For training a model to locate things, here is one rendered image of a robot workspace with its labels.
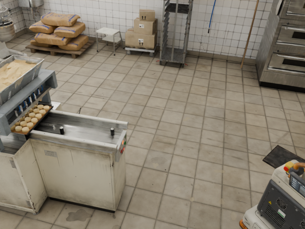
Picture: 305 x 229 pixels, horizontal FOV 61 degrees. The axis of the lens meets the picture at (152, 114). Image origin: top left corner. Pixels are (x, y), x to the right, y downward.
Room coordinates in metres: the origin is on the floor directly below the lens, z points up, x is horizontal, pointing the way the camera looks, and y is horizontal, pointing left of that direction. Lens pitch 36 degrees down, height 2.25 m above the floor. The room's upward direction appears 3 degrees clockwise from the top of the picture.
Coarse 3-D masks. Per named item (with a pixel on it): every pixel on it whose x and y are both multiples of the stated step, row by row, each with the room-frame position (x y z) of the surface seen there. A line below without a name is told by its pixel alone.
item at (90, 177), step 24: (48, 120) 1.75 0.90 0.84; (72, 120) 1.77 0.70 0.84; (48, 144) 1.49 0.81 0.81; (48, 168) 1.50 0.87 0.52; (72, 168) 1.46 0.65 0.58; (96, 168) 1.42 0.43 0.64; (120, 168) 1.57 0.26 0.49; (48, 192) 1.51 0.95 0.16; (72, 192) 1.47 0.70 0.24; (96, 192) 1.42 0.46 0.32; (120, 192) 1.54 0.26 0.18
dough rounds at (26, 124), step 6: (36, 108) 1.84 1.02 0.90; (42, 108) 1.83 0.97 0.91; (48, 108) 1.83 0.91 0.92; (30, 114) 1.71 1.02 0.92; (36, 114) 1.72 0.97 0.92; (42, 114) 1.75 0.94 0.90; (24, 120) 1.66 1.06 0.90; (30, 120) 1.66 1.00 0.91; (36, 120) 1.65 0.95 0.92; (12, 126) 1.55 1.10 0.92; (18, 126) 1.55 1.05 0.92; (24, 126) 1.58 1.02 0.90; (30, 126) 1.57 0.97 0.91; (18, 132) 1.51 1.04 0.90; (24, 132) 1.51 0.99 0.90
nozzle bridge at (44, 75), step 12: (48, 72) 1.99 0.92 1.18; (36, 84) 1.78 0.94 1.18; (48, 84) 2.00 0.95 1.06; (12, 96) 1.59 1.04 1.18; (24, 96) 1.60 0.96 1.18; (36, 96) 1.80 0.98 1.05; (48, 96) 2.03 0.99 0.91; (0, 108) 1.43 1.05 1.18; (12, 108) 1.45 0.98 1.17; (24, 108) 1.63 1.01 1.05; (0, 120) 1.33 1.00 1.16; (12, 120) 1.47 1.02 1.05; (0, 132) 1.33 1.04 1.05; (0, 144) 1.36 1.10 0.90
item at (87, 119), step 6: (48, 114) 1.81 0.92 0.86; (54, 114) 1.80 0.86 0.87; (60, 114) 1.79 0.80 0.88; (66, 114) 1.78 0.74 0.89; (72, 114) 1.77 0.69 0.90; (78, 114) 1.78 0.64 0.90; (78, 120) 1.76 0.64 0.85; (84, 120) 1.75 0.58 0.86; (90, 120) 1.74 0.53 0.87; (96, 120) 1.73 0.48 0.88; (102, 120) 1.72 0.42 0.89; (108, 120) 1.72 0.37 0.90; (114, 120) 1.72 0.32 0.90; (114, 126) 1.71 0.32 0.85; (120, 126) 1.70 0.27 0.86; (126, 126) 1.69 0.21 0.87
